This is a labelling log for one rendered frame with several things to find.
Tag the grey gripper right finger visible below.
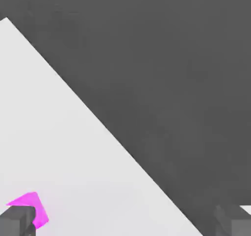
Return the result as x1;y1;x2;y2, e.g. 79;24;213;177
214;205;251;236

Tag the small magenta cube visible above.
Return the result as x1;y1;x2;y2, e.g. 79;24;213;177
5;191;49;230

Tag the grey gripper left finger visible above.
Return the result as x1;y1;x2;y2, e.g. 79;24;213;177
0;205;37;236

